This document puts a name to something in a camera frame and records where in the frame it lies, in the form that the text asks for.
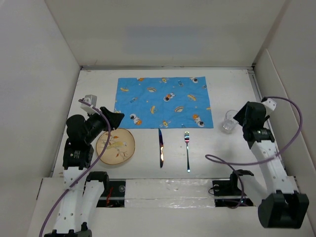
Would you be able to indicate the blue space-print cloth placemat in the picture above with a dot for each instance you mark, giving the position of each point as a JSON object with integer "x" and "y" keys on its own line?
{"x": 174, "y": 102}

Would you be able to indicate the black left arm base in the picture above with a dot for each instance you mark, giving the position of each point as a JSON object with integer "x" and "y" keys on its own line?
{"x": 114, "y": 195}

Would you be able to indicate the round bird-painted plate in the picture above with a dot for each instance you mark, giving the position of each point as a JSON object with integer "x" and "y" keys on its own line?
{"x": 120, "y": 148}

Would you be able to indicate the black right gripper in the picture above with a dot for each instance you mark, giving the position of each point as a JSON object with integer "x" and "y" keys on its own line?
{"x": 240, "y": 115}

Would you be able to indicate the iridescent table knife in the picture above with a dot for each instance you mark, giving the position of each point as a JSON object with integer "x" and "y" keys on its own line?
{"x": 161, "y": 146}

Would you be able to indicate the iridescent fork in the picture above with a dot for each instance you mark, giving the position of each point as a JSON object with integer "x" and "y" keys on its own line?
{"x": 187, "y": 139}

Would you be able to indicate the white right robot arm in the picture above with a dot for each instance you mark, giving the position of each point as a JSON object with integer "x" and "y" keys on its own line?
{"x": 279, "y": 204}

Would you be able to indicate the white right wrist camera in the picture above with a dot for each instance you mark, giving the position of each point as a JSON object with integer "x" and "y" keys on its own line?
{"x": 270, "y": 105}

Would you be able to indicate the clear plastic cup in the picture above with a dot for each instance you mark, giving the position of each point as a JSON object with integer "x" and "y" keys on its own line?
{"x": 229, "y": 123}

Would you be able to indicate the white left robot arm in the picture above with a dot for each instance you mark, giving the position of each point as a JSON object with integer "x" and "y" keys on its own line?
{"x": 71, "y": 215}

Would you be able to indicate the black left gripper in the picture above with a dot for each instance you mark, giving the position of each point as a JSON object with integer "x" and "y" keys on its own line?
{"x": 114, "y": 118}

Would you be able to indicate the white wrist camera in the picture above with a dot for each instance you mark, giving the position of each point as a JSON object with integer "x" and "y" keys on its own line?
{"x": 87, "y": 103}
{"x": 270, "y": 105}

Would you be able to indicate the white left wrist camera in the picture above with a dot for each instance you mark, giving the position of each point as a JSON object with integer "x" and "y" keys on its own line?
{"x": 87, "y": 103}

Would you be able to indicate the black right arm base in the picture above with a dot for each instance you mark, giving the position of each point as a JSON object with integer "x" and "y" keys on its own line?
{"x": 227, "y": 193}

